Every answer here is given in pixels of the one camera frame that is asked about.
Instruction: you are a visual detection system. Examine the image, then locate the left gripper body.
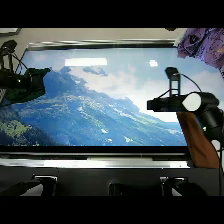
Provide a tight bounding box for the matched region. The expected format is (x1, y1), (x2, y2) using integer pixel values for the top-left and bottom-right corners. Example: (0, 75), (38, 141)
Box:
(27, 67), (52, 97)

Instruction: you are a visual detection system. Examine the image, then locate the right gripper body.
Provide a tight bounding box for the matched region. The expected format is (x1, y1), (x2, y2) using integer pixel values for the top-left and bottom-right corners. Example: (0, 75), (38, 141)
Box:
(146, 95), (185, 113)

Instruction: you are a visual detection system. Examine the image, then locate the dark green garment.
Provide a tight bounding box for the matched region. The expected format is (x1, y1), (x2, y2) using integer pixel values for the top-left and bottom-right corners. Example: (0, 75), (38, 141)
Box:
(2, 86), (47, 105)

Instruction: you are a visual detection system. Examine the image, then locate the brown T-shirt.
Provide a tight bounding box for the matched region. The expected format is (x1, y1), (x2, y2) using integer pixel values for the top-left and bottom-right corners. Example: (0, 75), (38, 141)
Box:
(176, 111), (222, 170)

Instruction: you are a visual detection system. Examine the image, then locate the purple garment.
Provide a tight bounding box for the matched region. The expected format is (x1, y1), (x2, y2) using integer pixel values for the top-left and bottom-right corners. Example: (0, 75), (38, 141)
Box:
(176, 28), (224, 80)

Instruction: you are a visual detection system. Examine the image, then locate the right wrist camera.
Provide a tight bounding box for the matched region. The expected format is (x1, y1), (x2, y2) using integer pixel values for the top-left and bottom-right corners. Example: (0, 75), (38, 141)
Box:
(164, 66), (181, 98)

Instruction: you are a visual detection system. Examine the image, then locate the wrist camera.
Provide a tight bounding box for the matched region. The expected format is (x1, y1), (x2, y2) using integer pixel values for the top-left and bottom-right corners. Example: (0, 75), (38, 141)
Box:
(0, 39), (19, 71)
(164, 66), (181, 98)

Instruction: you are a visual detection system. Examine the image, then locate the black cable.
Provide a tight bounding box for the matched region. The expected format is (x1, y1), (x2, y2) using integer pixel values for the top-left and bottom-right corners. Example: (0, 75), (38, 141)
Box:
(178, 72), (203, 94)

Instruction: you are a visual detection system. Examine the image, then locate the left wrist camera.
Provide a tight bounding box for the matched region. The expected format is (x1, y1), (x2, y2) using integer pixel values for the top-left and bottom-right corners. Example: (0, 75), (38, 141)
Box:
(0, 39), (19, 71)

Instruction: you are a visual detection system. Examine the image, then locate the silver frame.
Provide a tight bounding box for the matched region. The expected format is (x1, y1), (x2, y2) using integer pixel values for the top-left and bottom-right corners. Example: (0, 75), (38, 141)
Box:
(0, 151), (201, 197)

